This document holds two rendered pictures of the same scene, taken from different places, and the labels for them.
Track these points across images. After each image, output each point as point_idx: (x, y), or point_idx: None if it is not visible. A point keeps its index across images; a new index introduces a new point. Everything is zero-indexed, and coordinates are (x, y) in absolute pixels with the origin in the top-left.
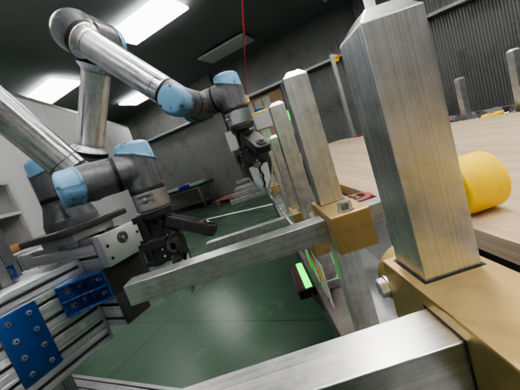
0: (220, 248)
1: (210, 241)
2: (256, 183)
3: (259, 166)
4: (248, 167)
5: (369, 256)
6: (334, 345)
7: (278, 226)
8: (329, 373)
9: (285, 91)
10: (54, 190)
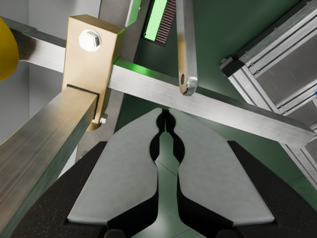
0: (283, 115)
1: (300, 142)
2: (210, 127)
3: (150, 216)
4: (276, 226)
5: (35, 20)
6: None
7: (155, 73)
8: None
9: None
10: None
